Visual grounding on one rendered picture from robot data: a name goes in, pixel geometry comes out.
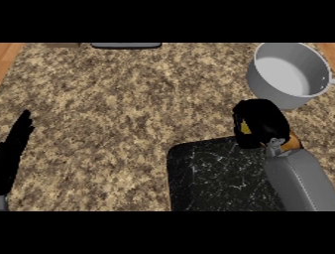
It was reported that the grey pot with black handle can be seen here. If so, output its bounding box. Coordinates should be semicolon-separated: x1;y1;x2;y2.
244;43;335;111

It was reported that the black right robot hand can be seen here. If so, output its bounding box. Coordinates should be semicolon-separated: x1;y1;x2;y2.
233;98;292;150

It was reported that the black marble tray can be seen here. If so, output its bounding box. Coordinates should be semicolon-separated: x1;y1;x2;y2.
166;136;286;212

